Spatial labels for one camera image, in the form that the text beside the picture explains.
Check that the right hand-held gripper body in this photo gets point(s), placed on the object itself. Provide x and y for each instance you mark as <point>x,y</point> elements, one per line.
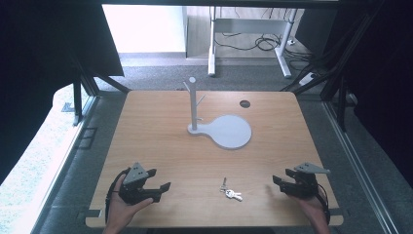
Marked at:
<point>305,187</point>

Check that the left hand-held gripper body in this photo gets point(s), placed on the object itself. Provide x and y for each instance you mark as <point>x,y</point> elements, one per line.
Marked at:
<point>133,190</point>

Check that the bunch of keys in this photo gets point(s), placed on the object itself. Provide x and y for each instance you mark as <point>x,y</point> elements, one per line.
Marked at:
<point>231,194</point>

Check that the white key stand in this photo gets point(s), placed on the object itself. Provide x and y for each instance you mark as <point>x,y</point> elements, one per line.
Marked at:
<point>227,131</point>

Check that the person's left hand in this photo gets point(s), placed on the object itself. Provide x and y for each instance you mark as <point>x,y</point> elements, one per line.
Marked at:
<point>120,213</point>

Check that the person's right hand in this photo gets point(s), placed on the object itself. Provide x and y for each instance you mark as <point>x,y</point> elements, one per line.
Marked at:
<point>315,214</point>

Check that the white power strip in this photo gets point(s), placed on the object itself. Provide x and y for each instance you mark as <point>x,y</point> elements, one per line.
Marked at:
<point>307,78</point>

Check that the black curtain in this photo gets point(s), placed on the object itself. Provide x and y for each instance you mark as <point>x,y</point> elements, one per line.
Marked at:
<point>383,81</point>
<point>32,65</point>

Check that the white cabinet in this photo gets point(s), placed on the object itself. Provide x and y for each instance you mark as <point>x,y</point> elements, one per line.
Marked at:
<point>142,29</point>

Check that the aluminium rail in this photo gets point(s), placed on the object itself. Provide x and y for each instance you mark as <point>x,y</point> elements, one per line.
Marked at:
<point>65,169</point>
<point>357,162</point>

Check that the black metal frame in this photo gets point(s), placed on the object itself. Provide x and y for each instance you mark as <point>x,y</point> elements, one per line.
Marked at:
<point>341,104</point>
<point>77,104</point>

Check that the white metal desk frame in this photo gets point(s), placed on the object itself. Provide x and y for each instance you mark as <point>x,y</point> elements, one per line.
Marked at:
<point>250,25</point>

